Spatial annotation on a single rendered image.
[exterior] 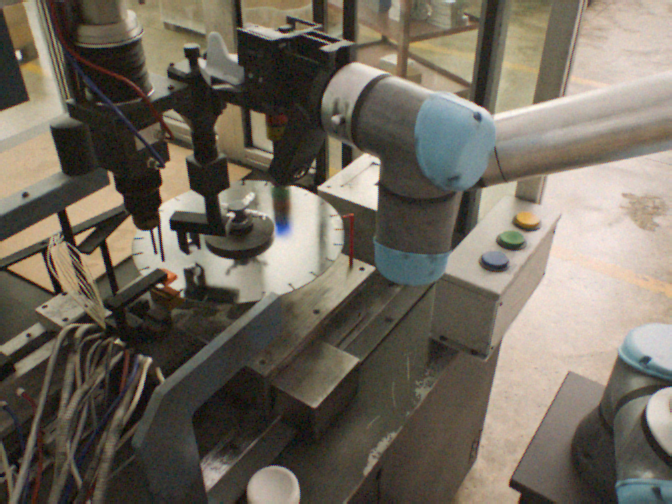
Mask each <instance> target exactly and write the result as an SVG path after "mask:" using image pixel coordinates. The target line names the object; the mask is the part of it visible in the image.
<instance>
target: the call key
mask: <svg viewBox="0 0 672 504"><path fill-rule="evenodd" d="M515 221H516V223H517V224H519V225H520V226H523V227H527V228H533V227H537V226H538V225H539V221H540V220H539V217H538V216H537V215H535V214H533V213H530V212H521V213H519V214H517V216H516V220H515Z"/></svg>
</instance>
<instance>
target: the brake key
mask: <svg viewBox="0 0 672 504"><path fill-rule="evenodd" d="M482 262H483V264H484V265H486V266H487V267H490V268H493V269H501V268H504V267H506V266H507V262H508V258H507V256H506V255H505V254H504V253H502V252H499V251H487V252H485V253H484V254H483V257H482Z"/></svg>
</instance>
